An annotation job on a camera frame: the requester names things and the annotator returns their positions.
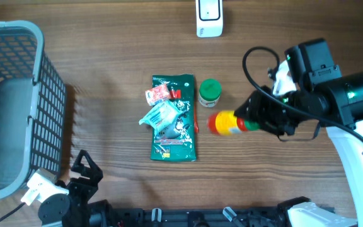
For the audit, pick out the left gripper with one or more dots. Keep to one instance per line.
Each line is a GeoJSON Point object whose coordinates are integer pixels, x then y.
{"type": "Point", "coordinates": [94, 173]}

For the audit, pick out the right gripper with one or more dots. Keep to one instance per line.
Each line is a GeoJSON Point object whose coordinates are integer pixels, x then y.
{"type": "Point", "coordinates": [258, 113]}

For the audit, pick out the green cap sauce bottle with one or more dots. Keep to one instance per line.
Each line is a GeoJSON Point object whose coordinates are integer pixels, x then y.
{"type": "Point", "coordinates": [225, 123]}

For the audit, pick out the green lid white jar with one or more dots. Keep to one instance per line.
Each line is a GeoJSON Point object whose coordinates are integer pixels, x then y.
{"type": "Point", "coordinates": [209, 92]}

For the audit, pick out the red stick sachet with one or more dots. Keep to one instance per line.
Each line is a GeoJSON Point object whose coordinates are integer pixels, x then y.
{"type": "Point", "coordinates": [196, 126]}

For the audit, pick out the green 3M gloves package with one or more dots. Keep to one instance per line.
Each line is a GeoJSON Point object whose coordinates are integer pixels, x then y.
{"type": "Point", "coordinates": [176, 142]}

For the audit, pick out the light green tissue packet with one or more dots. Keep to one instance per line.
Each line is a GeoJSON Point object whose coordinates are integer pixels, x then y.
{"type": "Point", "coordinates": [161, 116]}

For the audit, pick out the red square snack packet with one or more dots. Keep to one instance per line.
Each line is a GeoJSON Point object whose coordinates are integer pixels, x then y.
{"type": "Point", "coordinates": [157, 95]}

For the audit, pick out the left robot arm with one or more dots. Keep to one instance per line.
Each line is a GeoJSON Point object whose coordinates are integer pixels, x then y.
{"type": "Point", "coordinates": [74, 209]}

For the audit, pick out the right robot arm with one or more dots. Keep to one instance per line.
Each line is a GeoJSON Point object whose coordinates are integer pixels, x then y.
{"type": "Point", "coordinates": [308, 85]}

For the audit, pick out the white barcode scanner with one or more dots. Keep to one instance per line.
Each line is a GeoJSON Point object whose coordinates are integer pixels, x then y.
{"type": "Point", "coordinates": [209, 18]}

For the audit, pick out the grey plastic mesh basket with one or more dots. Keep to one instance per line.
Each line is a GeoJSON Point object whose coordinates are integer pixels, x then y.
{"type": "Point", "coordinates": [32, 107]}

